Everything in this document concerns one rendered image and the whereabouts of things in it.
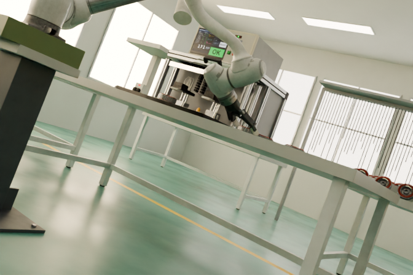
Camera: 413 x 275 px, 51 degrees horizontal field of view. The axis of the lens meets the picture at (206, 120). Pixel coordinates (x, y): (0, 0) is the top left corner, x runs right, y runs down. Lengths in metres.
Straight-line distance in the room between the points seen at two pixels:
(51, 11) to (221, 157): 8.01
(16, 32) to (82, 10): 0.45
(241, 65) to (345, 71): 7.27
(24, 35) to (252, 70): 0.96
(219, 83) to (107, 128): 6.52
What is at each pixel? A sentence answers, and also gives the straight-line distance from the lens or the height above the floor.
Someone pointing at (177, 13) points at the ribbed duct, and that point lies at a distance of 3.79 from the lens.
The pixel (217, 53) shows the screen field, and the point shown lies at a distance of 2.60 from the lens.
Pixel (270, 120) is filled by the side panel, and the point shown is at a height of 0.91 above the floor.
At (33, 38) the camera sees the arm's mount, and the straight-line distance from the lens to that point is 1.93.
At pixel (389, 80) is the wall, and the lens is 8.91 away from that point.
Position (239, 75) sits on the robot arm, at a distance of 1.97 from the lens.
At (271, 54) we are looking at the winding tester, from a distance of 2.70.
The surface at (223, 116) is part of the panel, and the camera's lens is 2.59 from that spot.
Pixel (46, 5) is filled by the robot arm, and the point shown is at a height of 0.95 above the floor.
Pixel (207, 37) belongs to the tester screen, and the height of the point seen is 1.24.
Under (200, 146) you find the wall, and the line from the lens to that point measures 10.11.
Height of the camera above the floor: 0.65
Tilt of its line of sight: 3 degrees up
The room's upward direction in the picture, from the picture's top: 21 degrees clockwise
